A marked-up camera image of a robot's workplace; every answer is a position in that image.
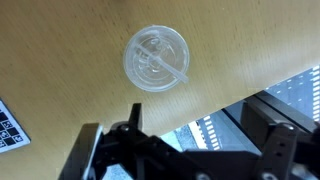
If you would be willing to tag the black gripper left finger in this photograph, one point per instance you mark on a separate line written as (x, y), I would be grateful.
(86, 150)

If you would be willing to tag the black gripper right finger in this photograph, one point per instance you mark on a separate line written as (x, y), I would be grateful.
(286, 153)

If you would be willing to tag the clear plastic straw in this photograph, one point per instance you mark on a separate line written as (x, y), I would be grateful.
(166, 66)

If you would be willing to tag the clear plastic cup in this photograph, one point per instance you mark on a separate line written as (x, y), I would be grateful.
(146, 76)

